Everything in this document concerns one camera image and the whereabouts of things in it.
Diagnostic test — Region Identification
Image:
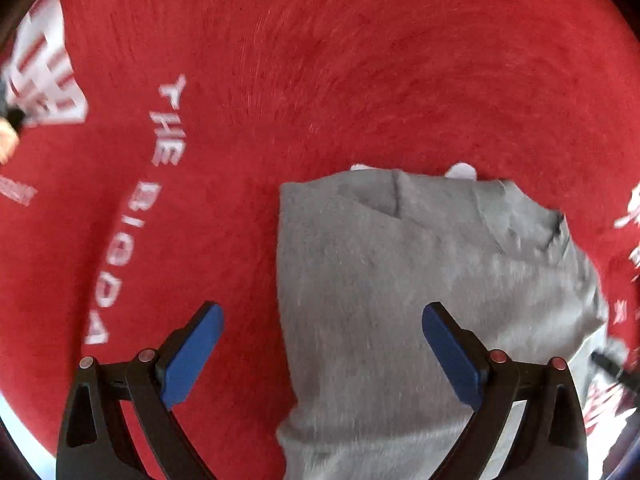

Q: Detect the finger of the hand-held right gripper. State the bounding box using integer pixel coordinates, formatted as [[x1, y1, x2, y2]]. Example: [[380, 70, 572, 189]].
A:
[[591, 351, 637, 386]]

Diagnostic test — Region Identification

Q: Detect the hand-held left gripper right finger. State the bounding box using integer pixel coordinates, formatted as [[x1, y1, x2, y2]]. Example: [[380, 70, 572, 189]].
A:
[[421, 301, 591, 480]]

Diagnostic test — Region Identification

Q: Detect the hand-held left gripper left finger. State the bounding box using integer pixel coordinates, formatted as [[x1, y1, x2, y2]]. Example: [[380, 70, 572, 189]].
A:
[[56, 301, 224, 480]]

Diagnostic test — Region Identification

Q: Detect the grey small garment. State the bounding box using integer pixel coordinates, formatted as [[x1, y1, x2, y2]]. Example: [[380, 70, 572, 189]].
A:
[[276, 169, 631, 480]]

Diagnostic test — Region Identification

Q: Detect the tan object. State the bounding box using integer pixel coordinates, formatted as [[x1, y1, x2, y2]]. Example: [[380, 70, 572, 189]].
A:
[[0, 122, 22, 165]]

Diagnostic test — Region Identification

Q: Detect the red printed blanket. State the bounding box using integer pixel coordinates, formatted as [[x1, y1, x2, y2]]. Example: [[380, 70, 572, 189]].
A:
[[0, 0, 640, 480]]

